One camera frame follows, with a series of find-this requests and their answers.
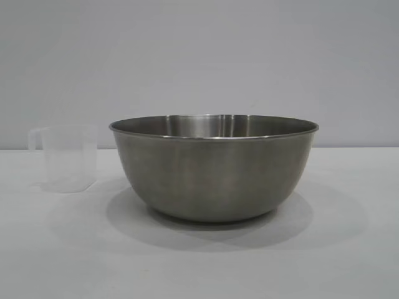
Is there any stainless steel mixing bowl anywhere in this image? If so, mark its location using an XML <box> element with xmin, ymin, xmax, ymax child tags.
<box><xmin>108</xmin><ymin>113</ymin><xmax>320</xmax><ymax>223</ymax></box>

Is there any translucent plastic measuring cup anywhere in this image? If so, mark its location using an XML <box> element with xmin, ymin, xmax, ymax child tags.
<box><xmin>27</xmin><ymin>124</ymin><xmax>99</xmax><ymax>194</ymax></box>

